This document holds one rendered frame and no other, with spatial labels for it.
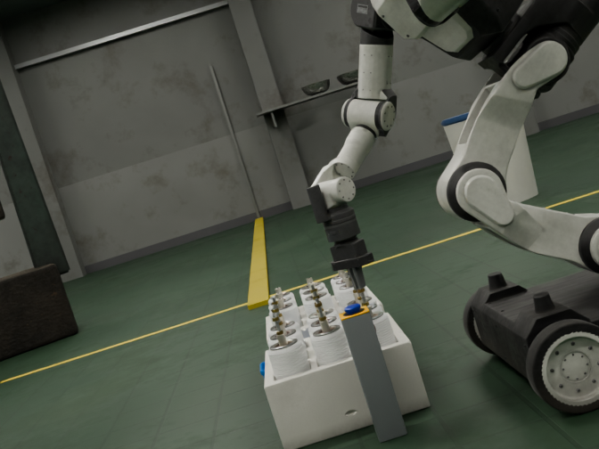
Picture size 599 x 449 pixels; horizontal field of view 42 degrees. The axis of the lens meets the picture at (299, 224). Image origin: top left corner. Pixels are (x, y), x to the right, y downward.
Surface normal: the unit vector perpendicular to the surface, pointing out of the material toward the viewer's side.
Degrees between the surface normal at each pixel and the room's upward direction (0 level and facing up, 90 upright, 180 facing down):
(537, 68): 90
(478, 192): 90
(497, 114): 112
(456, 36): 122
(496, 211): 90
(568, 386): 90
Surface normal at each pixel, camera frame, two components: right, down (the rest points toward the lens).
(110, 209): 0.05, 0.07
